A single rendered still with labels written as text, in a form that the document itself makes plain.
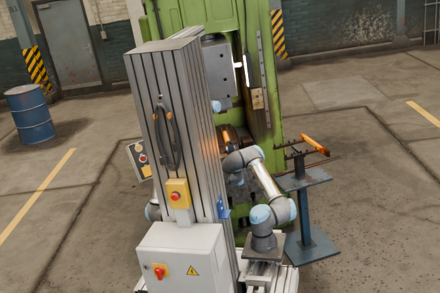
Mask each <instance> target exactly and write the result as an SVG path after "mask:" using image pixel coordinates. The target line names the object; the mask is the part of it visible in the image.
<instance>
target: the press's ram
mask: <svg viewBox="0 0 440 293"><path fill-rule="evenodd" d="M201 47H202V54H203V59H204V65H205V70H206V77H207V81H208V89H209V93H210V100H216V99H223V98H226V97H227V95H229V97H233V96H237V95H238V94H237V89H236V80H235V75H234V67H241V66H242V64H241V62H240V61H239V62H236V63H233V61H232V52H231V47H230V43H229V42H228V40H227V39H226V38H225V36H224V35H216V36H215V40H214V41H211V42H207V43H201Z"/></svg>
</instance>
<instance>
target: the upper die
mask: <svg viewBox="0 0 440 293"><path fill-rule="evenodd" d="M212 101H219V102H220V104H221V110H220V111H225V110H229V109H233V107H232V99H231V97H229V95H227V97H226V98H223V99H216V100H212Z"/></svg>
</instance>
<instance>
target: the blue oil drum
mask: <svg viewBox="0 0 440 293"><path fill-rule="evenodd" d="M4 95H5V98H6V100H7V103H8V106H9V109H10V112H11V114H12V117H13V120H14V123H15V125H16V126H15V127H16V128H17V130H18V134H19V136H20V139H21V142H22V144H23V145H34V144H38V143H42V142H45V141H47V140H49V139H51V138H53V137H54V136H55V135H56V134H57V133H56V130H55V128H54V124H53V122H52V117H51V115H50V112H49V109H48V106H47V104H46V100H45V97H44V94H43V91H42V89H41V85H40V84H38V83H35V84H26V85H23V86H18V87H15V88H12V89H9V90H7V91H6V92H4Z"/></svg>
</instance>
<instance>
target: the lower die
mask: <svg viewBox="0 0 440 293"><path fill-rule="evenodd" d="M221 125H225V129H226V131H227V134H228V137H229V139H230V140H232V142H233V145H234V146H236V147H237V150H239V146H238V141H237V139H235V138H236V137H234V136H235V134H234V132H233V129H231V130H230V128H231V127H232V126H231V124H219V126H215V130H216V135H217V142H218V147H219V154H225V153H224V152H225V147H226V141H225V138H224V135H223V132H222V129H221ZM230 126H231V127H230ZM231 131H232V132H233V134H234V136H233V134H232V132H231ZM234 139H235V140H234Z"/></svg>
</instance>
